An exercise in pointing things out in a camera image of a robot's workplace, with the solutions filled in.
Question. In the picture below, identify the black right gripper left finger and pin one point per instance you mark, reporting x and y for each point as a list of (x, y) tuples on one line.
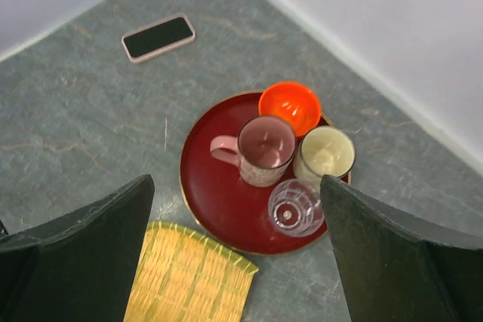
[(79, 266)]

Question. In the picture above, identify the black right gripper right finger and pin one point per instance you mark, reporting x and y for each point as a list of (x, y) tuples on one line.
[(395, 266)]

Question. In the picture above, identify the pink-cased smartphone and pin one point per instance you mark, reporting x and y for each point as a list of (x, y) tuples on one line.
[(158, 38)]

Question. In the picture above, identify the woven bamboo mat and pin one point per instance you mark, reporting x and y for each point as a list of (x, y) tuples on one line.
[(183, 275)]

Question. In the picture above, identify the clear glass tumbler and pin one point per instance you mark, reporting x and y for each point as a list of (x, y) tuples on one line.
[(294, 208)]

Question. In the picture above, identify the cream cup with dark rim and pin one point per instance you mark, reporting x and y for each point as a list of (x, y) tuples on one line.
[(325, 150)]

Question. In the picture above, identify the round red tray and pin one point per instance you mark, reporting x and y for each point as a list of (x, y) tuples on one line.
[(234, 212)]

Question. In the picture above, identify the pink floral mug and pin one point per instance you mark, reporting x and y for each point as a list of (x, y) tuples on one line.
[(262, 150)]

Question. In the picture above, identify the orange bowl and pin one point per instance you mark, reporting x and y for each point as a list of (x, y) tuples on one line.
[(293, 102)]

